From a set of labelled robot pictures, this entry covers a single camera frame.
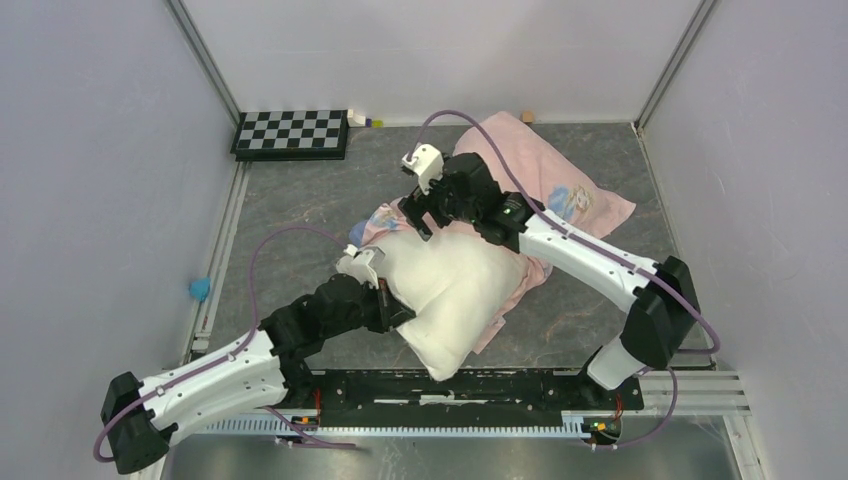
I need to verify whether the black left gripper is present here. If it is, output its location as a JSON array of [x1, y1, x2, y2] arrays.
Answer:
[[323, 276, 415, 339]]

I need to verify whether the blue and pink printed pillowcase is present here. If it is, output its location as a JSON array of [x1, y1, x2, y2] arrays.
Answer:
[[349, 110, 637, 356]]

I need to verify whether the white pillow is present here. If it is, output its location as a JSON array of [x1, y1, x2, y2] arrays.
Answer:
[[361, 229, 546, 381]]

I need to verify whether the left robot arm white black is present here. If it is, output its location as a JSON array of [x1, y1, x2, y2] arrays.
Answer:
[[93, 274, 416, 475]]

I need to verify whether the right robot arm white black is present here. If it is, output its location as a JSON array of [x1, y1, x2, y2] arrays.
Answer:
[[399, 145, 702, 408]]

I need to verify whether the small white block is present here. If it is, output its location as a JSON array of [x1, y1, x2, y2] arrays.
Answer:
[[346, 109, 368, 128]]

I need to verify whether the small blue object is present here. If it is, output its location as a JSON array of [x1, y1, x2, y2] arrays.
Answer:
[[188, 277, 211, 303]]

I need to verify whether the black white checkerboard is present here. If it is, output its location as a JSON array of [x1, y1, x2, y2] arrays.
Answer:
[[230, 109, 349, 162]]

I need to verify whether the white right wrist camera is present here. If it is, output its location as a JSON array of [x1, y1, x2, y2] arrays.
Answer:
[[401, 144, 444, 195]]

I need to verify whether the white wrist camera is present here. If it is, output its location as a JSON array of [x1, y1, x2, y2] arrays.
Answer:
[[401, 144, 444, 195], [335, 244, 385, 288]]

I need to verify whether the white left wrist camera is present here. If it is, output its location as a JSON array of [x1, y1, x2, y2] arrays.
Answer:
[[335, 244, 385, 288]]

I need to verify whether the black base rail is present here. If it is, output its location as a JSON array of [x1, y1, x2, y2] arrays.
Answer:
[[279, 368, 644, 428]]

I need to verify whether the white toothed cable duct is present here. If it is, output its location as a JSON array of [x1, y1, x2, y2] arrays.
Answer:
[[198, 411, 621, 440]]

